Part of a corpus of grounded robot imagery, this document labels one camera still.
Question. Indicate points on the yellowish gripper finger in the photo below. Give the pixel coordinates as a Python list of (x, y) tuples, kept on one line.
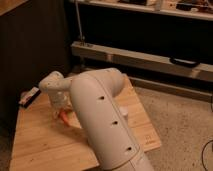
[(56, 113), (69, 112)]

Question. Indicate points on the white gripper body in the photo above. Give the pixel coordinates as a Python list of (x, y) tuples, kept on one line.
[(59, 100)]

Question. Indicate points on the orange carrot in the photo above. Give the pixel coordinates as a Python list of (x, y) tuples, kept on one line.
[(64, 118)]

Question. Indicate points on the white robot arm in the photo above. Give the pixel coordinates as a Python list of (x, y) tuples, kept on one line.
[(91, 95)]

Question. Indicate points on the wooden table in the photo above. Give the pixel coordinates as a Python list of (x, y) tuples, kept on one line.
[(43, 143)]

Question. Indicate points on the white paper cup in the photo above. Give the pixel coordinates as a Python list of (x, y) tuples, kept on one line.
[(124, 112)]

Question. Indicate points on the metal vertical pole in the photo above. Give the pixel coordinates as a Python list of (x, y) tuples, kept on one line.
[(81, 37)]

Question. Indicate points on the wooden shelf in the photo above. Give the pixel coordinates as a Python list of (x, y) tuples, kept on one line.
[(145, 9)]

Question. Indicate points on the black handle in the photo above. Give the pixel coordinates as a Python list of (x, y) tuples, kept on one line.
[(189, 64)]

